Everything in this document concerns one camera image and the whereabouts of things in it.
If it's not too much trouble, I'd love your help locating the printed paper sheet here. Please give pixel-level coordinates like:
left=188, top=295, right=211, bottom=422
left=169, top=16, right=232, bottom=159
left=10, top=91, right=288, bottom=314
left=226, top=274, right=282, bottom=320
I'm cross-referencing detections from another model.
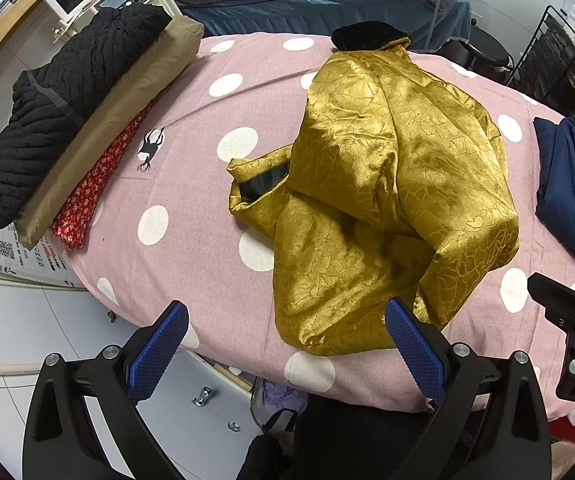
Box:
left=0, top=224, right=83, bottom=289

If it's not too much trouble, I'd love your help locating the gold satin jacket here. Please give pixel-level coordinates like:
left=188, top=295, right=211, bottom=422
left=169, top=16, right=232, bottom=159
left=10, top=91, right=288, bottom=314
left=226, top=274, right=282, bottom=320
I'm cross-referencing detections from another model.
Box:
left=228, top=22, right=519, bottom=356

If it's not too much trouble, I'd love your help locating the black quilted folded garment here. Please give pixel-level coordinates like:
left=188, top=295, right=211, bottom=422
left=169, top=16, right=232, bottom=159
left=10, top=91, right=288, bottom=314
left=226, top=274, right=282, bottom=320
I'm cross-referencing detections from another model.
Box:
left=0, top=3, right=171, bottom=229

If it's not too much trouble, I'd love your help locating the black wire shelf rack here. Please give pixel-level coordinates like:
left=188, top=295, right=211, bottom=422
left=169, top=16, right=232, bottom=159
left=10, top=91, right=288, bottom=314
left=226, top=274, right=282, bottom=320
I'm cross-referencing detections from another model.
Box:
left=508, top=6, right=575, bottom=118

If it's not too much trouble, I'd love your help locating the red floral folded cloth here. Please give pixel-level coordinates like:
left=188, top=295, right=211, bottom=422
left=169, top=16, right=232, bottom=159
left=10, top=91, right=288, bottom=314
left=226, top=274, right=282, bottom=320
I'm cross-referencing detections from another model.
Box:
left=51, top=100, right=156, bottom=250

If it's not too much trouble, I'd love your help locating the black round stool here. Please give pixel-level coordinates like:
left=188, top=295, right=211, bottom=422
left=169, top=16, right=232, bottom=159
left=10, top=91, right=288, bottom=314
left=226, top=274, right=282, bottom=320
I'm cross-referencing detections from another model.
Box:
left=462, top=25, right=514, bottom=84

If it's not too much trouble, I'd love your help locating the navy blue folded garment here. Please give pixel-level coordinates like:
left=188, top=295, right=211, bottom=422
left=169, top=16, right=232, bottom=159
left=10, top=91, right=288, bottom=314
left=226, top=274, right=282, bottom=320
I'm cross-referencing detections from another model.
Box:
left=534, top=117, right=575, bottom=257

